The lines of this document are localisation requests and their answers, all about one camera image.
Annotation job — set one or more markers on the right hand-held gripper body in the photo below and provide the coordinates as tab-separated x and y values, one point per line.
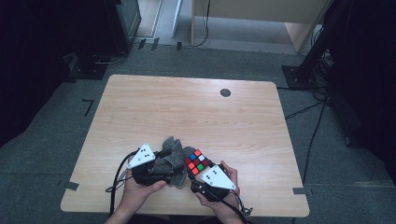
218	179

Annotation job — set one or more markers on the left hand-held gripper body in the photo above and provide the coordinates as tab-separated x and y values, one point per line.
141	157

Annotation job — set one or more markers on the grey cloth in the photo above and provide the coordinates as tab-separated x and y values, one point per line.
174	152

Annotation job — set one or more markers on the multicoloured puzzle cube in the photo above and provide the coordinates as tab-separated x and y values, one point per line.
196	161

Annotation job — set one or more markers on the person's right hand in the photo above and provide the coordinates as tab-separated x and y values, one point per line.
222	208

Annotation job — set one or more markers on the person's left hand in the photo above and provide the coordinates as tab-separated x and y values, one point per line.
137	196

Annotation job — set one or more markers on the person's lap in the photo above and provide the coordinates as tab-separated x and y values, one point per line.
174	220

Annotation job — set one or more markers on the black angled floor tape mark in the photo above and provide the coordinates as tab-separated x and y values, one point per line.
90	105

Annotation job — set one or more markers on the round black table grommet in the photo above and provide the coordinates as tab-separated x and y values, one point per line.
225	92

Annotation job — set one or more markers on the short black floor tape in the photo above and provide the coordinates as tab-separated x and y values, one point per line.
179	46
141	43
155	43

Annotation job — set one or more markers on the black cabinet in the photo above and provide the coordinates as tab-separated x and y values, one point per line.
106	25

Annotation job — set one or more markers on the dark curtain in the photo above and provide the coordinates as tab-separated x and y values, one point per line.
28	62
373	77

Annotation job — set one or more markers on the black metal stand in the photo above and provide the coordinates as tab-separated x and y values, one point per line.
314	53

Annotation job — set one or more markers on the light wooden desk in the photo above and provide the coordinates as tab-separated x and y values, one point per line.
249	9

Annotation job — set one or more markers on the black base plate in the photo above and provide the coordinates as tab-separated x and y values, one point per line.
88	71

